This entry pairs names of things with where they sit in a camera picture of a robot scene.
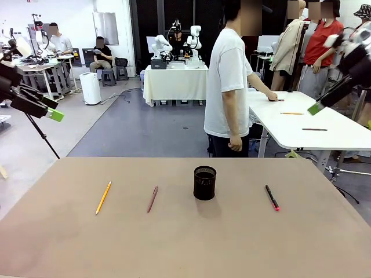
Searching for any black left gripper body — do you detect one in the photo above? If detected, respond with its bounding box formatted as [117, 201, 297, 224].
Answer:
[0, 47, 24, 103]

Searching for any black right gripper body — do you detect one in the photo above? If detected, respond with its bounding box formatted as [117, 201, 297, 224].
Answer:
[337, 43, 371, 87]

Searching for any yellow pencil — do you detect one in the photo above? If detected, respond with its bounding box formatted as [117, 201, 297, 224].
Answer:
[95, 181, 112, 215]

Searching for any black marker pink cap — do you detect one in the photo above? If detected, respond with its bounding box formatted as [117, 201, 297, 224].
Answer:
[264, 185, 281, 211]

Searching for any maroon pen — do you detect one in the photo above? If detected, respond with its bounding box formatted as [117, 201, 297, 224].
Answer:
[147, 185, 159, 214]

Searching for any person's right forearm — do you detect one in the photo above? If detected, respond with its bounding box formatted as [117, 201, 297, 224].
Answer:
[223, 109, 241, 137]

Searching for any person's left forearm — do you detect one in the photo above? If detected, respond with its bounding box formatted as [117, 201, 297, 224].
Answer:
[248, 71, 272, 96]

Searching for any black mesh pen holder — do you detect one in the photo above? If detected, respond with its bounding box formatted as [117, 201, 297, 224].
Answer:
[193, 165, 217, 201]

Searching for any person's right hand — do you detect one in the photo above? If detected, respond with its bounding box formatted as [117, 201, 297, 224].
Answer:
[228, 134, 243, 152]

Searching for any grey background desk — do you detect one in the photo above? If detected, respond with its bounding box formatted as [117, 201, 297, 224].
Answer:
[16, 54, 77, 99]

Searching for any black tripod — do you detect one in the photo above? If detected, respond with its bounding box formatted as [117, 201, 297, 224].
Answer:
[24, 112, 61, 159]

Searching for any person in red shirt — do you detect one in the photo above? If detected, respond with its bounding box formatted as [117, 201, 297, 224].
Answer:
[298, 0, 345, 99]

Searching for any white side table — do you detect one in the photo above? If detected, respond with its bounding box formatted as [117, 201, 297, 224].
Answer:
[248, 90, 371, 174]

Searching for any person with bucket hat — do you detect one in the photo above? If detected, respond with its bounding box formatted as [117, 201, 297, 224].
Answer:
[353, 4, 371, 21]

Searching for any white air purifier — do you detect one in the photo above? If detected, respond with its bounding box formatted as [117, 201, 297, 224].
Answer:
[79, 72, 102, 106]

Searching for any background person white shirt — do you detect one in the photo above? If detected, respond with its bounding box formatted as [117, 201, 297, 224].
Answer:
[48, 22, 74, 56]

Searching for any mannequin with beige coat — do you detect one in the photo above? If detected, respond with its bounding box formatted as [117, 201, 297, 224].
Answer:
[269, 0, 308, 91]

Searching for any grey plastic stool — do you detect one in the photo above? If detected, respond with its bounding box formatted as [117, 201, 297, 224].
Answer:
[101, 69, 117, 87]
[115, 65, 130, 82]

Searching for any seated person black shirt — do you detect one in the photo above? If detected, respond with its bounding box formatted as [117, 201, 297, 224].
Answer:
[89, 36, 114, 73]

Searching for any clear plastic bag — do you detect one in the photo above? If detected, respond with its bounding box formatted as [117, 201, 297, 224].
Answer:
[248, 111, 264, 130]

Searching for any person in printed white T-shirt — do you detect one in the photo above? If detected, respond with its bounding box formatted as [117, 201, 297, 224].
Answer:
[203, 0, 286, 159]

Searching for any table with white cloth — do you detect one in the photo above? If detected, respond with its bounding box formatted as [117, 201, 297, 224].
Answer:
[143, 64, 209, 108]

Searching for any person in black behind table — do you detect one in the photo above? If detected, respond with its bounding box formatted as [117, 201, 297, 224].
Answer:
[169, 31, 188, 56]

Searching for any silver wall panel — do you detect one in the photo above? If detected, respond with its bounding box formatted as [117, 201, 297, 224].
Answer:
[92, 12, 119, 46]

